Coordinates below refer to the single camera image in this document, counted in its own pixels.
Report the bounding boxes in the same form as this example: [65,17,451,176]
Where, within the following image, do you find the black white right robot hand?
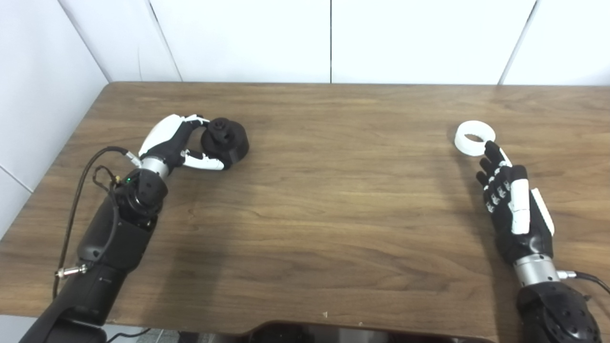
[476,141,556,265]

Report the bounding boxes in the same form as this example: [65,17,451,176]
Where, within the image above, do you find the round black stepped part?
[200,118,250,170]

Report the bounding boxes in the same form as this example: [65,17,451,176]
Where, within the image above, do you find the thin left arm wire bundle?
[92,165,121,192]

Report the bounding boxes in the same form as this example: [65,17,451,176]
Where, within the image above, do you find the dark robot torso edge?
[238,320,491,343]

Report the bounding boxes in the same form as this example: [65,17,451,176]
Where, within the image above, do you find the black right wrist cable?
[558,270,610,295]

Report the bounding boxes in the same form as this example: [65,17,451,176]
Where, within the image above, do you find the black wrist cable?
[52,146,143,298]
[558,270,610,295]

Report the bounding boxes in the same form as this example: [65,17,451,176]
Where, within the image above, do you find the white plastic ring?
[454,120,496,157]

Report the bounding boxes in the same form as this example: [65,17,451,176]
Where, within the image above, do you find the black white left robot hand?
[138,113,224,172]

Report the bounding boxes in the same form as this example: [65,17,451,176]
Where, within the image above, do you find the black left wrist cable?
[52,146,143,298]

